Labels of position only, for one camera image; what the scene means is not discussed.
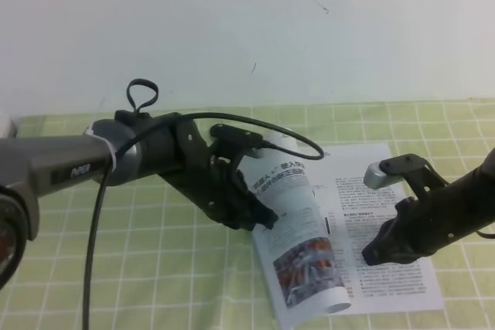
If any green checkered tablecloth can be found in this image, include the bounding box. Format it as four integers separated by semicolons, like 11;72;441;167
1;99;494;329

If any white magazine book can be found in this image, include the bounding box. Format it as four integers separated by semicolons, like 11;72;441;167
240;133;444;329

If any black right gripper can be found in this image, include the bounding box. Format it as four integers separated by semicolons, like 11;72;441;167
362;190;464;266

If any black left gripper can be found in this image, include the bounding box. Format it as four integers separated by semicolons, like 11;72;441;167
169;120;278;231

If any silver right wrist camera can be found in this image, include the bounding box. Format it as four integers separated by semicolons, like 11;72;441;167
363;154;446;202

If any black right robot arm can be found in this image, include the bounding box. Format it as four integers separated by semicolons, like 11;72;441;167
362;152;494;266

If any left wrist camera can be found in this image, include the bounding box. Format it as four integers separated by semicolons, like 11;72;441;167
210;124;265;168

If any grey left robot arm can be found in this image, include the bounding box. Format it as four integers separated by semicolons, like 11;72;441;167
1;111;277;283

